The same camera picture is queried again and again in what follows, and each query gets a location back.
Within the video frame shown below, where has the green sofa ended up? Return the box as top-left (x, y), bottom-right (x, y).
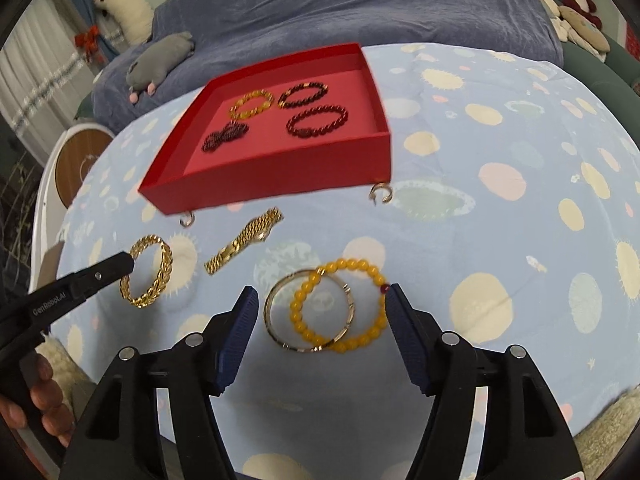
top-left (515, 0), bottom-right (640, 126)

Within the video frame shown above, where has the red cardboard box tray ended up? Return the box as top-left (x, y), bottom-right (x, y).
top-left (137, 42), bottom-right (392, 217)

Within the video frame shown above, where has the grey plush toy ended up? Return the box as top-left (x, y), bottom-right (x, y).
top-left (125, 31), bottom-right (196, 106)

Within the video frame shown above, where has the blue grey blanket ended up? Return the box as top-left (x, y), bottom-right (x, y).
top-left (92, 0), bottom-right (565, 133)

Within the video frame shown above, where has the gold chain bracelet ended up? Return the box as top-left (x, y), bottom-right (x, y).
top-left (119, 234), bottom-right (173, 308)

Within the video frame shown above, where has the dark maroon bead bracelet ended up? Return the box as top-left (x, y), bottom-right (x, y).
top-left (277, 82), bottom-right (329, 110)

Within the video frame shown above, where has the person's left hand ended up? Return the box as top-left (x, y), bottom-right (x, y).
top-left (0, 352), bottom-right (76, 448)

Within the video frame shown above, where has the light blue printed tablecloth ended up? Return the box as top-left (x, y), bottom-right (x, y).
top-left (37, 42), bottom-right (640, 480)

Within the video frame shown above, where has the thin gold bangle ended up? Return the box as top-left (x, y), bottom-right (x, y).
top-left (263, 269), bottom-right (357, 352)

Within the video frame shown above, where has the blue curtain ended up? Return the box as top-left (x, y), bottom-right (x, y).
top-left (85, 10), bottom-right (126, 68)

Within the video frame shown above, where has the red bow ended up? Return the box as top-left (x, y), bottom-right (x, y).
top-left (75, 25), bottom-right (101, 63)

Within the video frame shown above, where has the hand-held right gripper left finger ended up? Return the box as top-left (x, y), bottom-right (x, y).
top-left (59, 285), bottom-right (261, 480)

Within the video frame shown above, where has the cream fluffy rug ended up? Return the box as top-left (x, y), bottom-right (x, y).
top-left (30, 335), bottom-right (96, 411)

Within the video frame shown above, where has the cookie shaped plush pillow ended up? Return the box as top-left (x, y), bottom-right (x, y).
top-left (557, 5), bottom-right (612, 58)

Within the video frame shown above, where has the red bead bracelet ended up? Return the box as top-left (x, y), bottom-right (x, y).
top-left (286, 104), bottom-right (349, 139)

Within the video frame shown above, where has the white curtain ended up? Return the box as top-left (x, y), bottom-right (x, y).
top-left (0, 0), bottom-right (96, 156)

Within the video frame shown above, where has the cream plush toy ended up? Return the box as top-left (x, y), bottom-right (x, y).
top-left (530, 0), bottom-right (571, 43)

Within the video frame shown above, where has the amber bead bracelet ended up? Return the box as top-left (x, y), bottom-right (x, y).
top-left (229, 89), bottom-right (275, 123)

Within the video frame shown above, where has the twisted garnet bead bracelet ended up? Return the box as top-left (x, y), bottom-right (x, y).
top-left (201, 121), bottom-right (249, 154)

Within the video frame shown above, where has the white alpaca plush toy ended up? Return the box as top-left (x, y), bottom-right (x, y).
top-left (91, 0), bottom-right (155, 43)

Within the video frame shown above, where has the yellow bead bracelet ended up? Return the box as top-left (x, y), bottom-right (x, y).
top-left (290, 257), bottom-right (391, 353)

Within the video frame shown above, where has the white round wooden-top device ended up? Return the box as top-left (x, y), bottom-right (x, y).
top-left (35, 120), bottom-right (117, 281)

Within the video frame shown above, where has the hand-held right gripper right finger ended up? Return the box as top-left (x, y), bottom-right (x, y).
top-left (384, 283), bottom-right (583, 480)

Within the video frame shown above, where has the gold wrist watch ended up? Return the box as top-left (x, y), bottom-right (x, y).
top-left (204, 208), bottom-right (284, 276)

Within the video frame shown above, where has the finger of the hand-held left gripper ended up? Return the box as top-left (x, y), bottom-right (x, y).
top-left (0, 252), bottom-right (136, 348)

